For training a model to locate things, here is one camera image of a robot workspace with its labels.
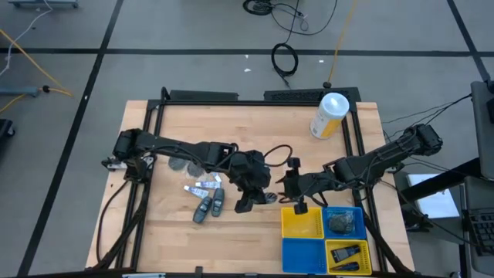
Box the silver bracket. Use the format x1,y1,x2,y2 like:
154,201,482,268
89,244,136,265
121,272,167,278

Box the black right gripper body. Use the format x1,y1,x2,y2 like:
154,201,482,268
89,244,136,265
284,156,324,216

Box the black desk strut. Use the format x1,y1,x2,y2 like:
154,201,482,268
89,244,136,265
395,156,483,205

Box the grey oval plastic case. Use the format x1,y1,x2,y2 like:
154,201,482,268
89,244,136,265
191,195,214,225
210,187,226,218

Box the black metal table frame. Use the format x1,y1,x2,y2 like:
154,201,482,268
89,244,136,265
92,86,414,277

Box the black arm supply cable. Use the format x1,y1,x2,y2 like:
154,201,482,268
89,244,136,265
380,179,479,252
94,178,130,267

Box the black cable bundle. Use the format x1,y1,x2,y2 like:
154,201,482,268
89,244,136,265
242,0,339,36

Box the black flat box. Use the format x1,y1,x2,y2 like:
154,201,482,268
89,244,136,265
168,89,239,102

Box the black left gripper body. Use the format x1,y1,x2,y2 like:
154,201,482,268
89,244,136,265
229,149,273,215

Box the yellow plastic basket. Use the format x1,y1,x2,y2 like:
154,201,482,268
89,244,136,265
280,206,325,240
325,238,374,276

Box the yellow floor cable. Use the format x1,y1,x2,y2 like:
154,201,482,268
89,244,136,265
0,27,75,115

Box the black tube with blue cap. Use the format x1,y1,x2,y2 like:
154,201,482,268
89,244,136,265
330,261,360,272

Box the black tube with white label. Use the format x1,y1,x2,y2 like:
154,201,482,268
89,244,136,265
330,244,362,264

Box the black perforated box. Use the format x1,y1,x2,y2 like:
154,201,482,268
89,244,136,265
263,86,362,103

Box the grey monitor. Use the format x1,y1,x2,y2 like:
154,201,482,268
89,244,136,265
469,80,494,181

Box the laptop with black keyboard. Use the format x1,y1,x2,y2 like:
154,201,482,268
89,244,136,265
462,175,494,277

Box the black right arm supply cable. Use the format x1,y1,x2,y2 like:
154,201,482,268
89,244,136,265
380,179,479,252

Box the white floor cable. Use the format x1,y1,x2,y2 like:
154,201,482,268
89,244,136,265
0,0,55,78

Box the black caster foot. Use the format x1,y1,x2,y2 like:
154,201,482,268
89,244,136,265
0,118,16,141

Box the black cable with coil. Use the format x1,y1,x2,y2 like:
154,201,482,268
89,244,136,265
270,0,310,89

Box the black left wrist camera cable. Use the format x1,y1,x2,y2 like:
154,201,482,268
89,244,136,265
262,144,294,168

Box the thin black cables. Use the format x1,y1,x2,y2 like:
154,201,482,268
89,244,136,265
381,92,474,134

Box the white sheet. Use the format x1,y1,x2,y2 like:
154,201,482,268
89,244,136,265
406,172,463,220

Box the grey metal bar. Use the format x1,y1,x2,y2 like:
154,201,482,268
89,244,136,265
7,0,80,9
0,85,41,97

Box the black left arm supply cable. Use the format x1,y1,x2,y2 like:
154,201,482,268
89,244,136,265
94,178,130,267

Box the white yellow wipes canister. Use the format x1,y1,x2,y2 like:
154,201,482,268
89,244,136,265
309,91,351,141

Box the yellow hanging cable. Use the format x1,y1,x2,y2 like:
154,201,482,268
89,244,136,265
323,0,360,90

